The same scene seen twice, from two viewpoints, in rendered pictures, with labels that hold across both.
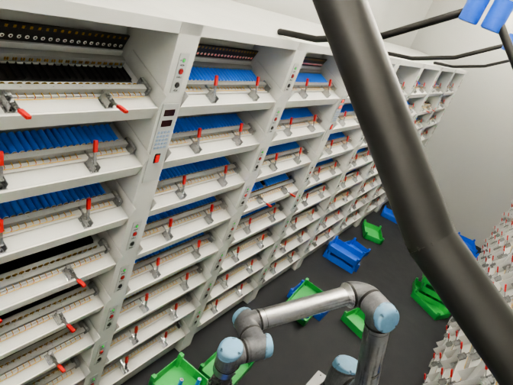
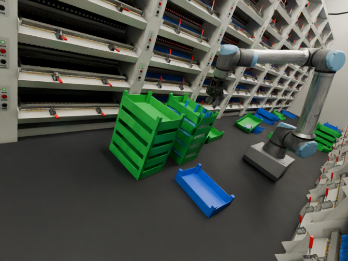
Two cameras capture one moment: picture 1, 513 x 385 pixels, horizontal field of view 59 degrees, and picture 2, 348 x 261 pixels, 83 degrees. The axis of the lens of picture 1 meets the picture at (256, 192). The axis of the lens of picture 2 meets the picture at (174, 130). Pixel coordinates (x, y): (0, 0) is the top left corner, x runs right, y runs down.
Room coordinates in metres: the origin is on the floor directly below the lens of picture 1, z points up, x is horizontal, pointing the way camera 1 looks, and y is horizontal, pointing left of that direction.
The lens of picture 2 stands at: (0.11, -0.23, 0.76)
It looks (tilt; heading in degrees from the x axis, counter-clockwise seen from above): 25 degrees down; 10
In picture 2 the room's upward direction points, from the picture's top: 22 degrees clockwise
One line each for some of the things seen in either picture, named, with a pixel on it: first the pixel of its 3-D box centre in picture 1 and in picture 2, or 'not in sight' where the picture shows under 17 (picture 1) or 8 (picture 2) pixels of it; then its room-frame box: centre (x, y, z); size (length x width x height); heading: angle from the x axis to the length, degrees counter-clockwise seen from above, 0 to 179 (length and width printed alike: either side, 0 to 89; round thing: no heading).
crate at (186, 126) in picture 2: not in sight; (187, 117); (1.39, -0.05, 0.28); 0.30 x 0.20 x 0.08; 67
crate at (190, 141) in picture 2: not in sight; (183, 127); (1.39, -0.05, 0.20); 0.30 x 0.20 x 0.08; 67
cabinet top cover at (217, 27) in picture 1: (319, 44); not in sight; (2.32, -0.01, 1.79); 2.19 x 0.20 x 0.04; 155
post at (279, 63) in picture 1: (219, 211); (213, 26); (2.00, 0.14, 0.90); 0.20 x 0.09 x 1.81; 65
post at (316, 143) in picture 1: (287, 186); (246, 44); (2.63, -0.16, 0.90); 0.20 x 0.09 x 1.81; 65
